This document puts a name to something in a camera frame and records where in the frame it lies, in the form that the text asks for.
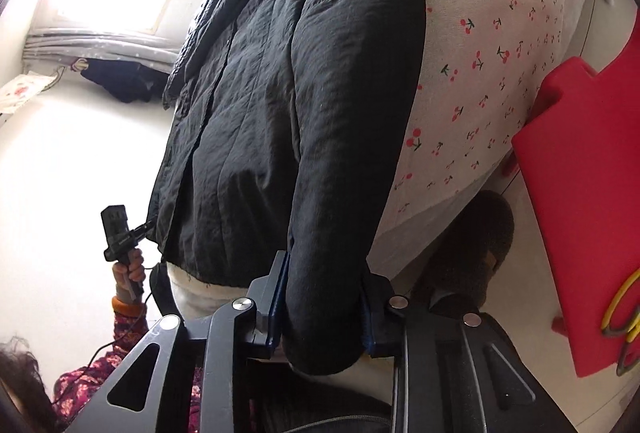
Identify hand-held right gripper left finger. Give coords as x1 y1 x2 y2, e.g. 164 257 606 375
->
65 252 297 433

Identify person's left hand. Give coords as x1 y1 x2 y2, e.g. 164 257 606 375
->
112 250 147 303

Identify person's left forearm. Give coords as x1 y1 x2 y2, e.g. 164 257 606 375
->
52 295 207 420

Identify red plastic chair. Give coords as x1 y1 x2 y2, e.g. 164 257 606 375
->
511 32 640 380

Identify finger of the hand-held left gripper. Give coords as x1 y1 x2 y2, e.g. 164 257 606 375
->
128 218 158 244

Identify person's head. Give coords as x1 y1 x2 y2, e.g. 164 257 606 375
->
0 336 57 433

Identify yellow cable loop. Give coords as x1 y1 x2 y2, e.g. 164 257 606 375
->
602 268 640 377

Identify cherry print cloth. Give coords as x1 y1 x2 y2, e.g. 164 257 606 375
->
0 70 64 126

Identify grey patterned curtain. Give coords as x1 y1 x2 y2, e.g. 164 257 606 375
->
22 28 182 74

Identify thin black cable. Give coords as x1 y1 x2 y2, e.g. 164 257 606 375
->
54 265 152 407

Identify dark hanging clothes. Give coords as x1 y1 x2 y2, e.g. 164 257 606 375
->
79 58 174 104

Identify black quilted garment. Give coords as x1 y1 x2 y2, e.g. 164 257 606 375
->
162 0 229 110

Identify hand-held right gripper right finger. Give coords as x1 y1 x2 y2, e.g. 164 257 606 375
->
360 274 577 433

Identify large black coat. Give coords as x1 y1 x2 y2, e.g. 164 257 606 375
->
147 0 429 377

